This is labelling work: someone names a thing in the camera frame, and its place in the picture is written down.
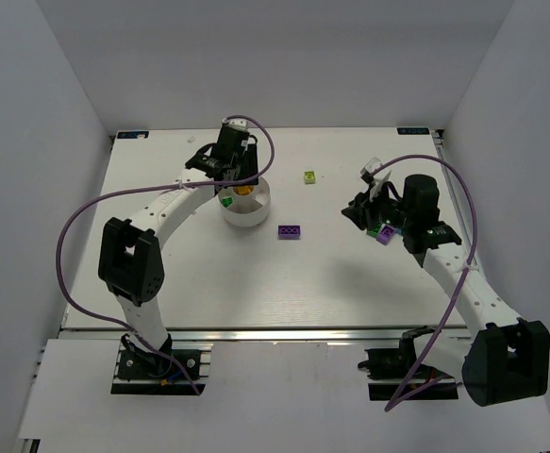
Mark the left blue table label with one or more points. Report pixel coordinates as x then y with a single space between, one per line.
132 135

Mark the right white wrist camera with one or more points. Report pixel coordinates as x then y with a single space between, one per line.
372 174

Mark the purple curved lego brick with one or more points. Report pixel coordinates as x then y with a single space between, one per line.
385 234

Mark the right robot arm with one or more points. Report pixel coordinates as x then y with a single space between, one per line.
507 358

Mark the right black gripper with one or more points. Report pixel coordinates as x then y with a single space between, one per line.
369 213

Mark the dark green lego brick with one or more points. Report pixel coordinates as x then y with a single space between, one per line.
373 232

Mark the blue table label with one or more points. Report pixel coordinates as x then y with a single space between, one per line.
132 135
413 131

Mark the lime 2x2 lego brick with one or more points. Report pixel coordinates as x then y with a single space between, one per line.
309 177

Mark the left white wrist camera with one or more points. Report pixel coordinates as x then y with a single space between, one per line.
238 124

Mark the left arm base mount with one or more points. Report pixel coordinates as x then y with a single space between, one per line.
141 372

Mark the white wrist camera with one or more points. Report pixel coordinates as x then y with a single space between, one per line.
238 124
372 174

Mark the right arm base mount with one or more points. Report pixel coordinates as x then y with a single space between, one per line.
386 368

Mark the right blue table label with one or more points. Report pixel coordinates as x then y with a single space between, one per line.
413 131

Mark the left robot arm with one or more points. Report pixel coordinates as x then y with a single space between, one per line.
130 261

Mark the purple 2x4 lego brick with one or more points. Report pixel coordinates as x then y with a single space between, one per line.
288 232

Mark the white round divided container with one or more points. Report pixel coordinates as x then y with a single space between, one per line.
250 210

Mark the aluminium table rail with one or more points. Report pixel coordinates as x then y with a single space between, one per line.
339 335

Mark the yellow lego brick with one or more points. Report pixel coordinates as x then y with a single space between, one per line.
243 190

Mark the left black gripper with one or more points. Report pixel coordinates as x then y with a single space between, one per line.
227 171

